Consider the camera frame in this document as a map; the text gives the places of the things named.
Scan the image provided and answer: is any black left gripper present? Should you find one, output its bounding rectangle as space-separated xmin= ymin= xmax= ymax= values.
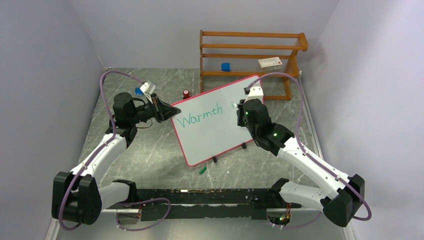
xmin=129 ymin=93 xmax=180 ymax=124

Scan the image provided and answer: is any pink-framed whiteboard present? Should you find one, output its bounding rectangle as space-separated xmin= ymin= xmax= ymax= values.
xmin=171 ymin=75 xmax=262 ymax=167

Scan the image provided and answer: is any green marker cap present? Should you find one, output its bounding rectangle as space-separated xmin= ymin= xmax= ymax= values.
xmin=199 ymin=166 xmax=207 ymax=175

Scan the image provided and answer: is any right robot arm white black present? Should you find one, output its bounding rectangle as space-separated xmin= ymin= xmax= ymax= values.
xmin=236 ymin=99 xmax=365 ymax=227

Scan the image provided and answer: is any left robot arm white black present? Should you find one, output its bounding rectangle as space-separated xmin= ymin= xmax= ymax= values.
xmin=51 ymin=92 xmax=181 ymax=225

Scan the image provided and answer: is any blue eraser block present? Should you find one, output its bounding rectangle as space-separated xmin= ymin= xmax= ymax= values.
xmin=134 ymin=87 xmax=144 ymax=96

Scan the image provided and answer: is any blue object on rack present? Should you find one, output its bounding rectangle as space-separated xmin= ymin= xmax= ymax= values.
xmin=220 ymin=62 xmax=231 ymax=72

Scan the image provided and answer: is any orange wooden rack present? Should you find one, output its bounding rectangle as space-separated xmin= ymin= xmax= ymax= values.
xmin=199 ymin=30 xmax=309 ymax=100

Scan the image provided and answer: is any white red box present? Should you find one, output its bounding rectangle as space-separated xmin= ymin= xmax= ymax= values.
xmin=257 ymin=56 xmax=283 ymax=71

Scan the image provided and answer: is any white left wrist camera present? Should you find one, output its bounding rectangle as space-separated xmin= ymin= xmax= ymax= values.
xmin=139 ymin=81 xmax=156 ymax=96

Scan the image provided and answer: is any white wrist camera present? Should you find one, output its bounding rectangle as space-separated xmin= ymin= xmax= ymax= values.
xmin=244 ymin=85 xmax=264 ymax=103
xmin=139 ymin=81 xmax=156 ymax=96

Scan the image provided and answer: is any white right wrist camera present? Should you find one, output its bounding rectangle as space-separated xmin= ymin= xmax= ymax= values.
xmin=244 ymin=85 xmax=264 ymax=103

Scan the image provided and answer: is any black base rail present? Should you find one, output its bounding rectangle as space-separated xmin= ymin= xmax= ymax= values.
xmin=110 ymin=188 xmax=300 ymax=222

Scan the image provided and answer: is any aluminium frame rail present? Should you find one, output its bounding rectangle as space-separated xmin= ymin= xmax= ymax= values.
xmin=44 ymin=206 xmax=120 ymax=240

